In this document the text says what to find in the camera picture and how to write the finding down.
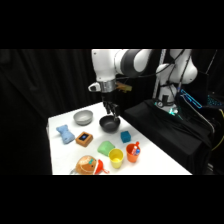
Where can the green cup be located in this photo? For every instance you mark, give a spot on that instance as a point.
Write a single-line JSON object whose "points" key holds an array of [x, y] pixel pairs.
{"points": [[106, 147]]}

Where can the wooden block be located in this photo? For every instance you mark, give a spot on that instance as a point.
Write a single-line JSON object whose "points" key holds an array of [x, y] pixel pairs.
{"points": [[84, 139]]}

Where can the black cloth covered stand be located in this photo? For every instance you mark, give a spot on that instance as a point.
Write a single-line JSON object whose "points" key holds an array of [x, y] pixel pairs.
{"points": [[166, 136]]}

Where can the glowing keyboard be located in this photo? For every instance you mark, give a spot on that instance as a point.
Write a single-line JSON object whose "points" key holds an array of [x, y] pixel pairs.
{"points": [[216, 101]]}

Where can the yellowish wrist camera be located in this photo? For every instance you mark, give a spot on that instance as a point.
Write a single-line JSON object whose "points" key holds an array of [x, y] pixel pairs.
{"points": [[124, 87]]}

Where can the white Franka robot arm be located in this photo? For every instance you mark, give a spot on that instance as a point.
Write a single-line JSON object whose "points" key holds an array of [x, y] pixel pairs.
{"points": [[106, 65]]}

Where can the red and blue bottle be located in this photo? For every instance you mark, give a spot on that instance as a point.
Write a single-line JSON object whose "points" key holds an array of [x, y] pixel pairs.
{"points": [[136, 149]]}

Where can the small green light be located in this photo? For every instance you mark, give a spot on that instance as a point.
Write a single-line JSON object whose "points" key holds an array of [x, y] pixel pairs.
{"points": [[172, 111]]}

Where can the yellow plastic cup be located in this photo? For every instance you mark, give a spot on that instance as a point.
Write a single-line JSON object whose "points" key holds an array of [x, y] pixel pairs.
{"points": [[116, 158]]}

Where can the grey bowl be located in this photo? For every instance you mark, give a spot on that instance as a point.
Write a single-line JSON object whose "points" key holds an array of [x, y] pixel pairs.
{"points": [[83, 117]]}

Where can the orange plastic cup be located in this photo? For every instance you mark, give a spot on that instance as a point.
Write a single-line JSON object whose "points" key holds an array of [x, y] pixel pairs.
{"points": [[131, 155]]}

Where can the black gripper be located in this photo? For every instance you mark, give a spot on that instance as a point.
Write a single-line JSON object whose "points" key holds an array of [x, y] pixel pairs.
{"points": [[109, 99]]}

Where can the black bowl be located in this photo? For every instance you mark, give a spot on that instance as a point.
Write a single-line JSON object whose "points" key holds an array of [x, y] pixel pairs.
{"points": [[109, 124]]}

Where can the blue cube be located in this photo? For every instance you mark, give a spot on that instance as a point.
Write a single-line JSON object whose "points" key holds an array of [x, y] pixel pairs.
{"points": [[125, 136]]}

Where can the orange plush toy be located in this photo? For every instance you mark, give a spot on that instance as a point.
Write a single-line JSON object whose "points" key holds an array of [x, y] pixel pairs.
{"points": [[86, 165]]}

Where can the light blue plush toy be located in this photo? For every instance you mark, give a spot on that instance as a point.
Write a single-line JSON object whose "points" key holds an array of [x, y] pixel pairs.
{"points": [[65, 133]]}

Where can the blue lit device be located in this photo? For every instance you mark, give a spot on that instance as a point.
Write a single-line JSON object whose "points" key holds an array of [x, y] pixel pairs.
{"points": [[191, 98]]}

